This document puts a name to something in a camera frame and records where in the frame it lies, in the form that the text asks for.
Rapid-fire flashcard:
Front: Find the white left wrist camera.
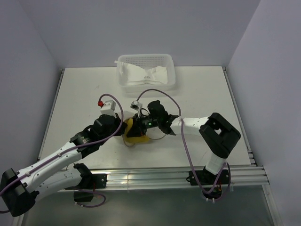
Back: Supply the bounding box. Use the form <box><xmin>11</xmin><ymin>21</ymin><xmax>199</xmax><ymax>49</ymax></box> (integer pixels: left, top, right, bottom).
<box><xmin>97</xmin><ymin>100</ymin><xmax>116</xmax><ymax>118</ymax></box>

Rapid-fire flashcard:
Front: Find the yellow bra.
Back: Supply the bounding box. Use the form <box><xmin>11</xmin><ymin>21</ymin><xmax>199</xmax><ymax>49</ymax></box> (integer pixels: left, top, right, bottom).
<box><xmin>122</xmin><ymin>118</ymin><xmax>150</xmax><ymax>146</ymax></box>

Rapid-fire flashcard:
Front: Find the white perforated plastic basket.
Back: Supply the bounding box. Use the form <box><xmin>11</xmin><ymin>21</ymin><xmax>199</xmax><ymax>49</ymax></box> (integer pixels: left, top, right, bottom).
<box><xmin>115</xmin><ymin>54</ymin><xmax>176</xmax><ymax>92</ymax></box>

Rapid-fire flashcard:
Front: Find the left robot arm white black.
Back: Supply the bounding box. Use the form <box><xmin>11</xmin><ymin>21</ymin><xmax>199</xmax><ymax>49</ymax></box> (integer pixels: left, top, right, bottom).
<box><xmin>0</xmin><ymin>113</ymin><xmax>126</xmax><ymax>217</ymax></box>

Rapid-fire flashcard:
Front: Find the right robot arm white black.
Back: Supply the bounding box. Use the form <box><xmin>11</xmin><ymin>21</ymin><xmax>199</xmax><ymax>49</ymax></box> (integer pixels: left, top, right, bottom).
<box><xmin>125</xmin><ymin>100</ymin><xmax>241</xmax><ymax>184</ymax></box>

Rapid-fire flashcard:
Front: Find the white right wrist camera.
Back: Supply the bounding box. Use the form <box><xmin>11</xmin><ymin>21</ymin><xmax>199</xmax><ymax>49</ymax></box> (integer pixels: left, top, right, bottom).
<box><xmin>130</xmin><ymin>100</ymin><xmax>143</xmax><ymax>111</ymax></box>

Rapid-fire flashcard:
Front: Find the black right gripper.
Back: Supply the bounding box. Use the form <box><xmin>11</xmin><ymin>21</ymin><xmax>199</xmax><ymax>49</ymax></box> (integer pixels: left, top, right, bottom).
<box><xmin>127</xmin><ymin>112</ymin><xmax>160</xmax><ymax>137</ymax></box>

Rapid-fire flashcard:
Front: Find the aluminium mounting rail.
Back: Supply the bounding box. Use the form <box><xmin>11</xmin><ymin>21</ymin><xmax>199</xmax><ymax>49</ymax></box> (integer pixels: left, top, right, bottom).
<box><xmin>91</xmin><ymin>166</ymin><xmax>269</xmax><ymax>191</ymax></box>

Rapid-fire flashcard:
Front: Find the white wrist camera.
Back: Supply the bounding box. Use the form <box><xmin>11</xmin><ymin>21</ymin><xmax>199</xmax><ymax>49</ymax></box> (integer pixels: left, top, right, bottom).
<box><xmin>130</xmin><ymin>100</ymin><xmax>143</xmax><ymax>111</ymax></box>
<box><xmin>97</xmin><ymin>100</ymin><xmax>116</xmax><ymax>118</ymax></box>

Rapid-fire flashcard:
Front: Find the white bra in basket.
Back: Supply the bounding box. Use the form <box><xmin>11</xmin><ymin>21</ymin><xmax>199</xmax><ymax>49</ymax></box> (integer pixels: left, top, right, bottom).
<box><xmin>114</xmin><ymin>61</ymin><xmax>168</xmax><ymax>86</ymax></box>

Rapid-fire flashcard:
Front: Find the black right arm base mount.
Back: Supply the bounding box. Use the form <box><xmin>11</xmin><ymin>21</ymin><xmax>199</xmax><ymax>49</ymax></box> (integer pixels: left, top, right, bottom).
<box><xmin>196</xmin><ymin>169</ymin><xmax>231</xmax><ymax>200</ymax></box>

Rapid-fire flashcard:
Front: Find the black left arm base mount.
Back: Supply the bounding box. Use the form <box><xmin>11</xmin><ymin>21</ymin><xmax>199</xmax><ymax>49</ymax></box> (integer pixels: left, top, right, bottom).
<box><xmin>73</xmin><ymin>174</ymin><xmax>107</xmax><ymax>203</ymax></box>

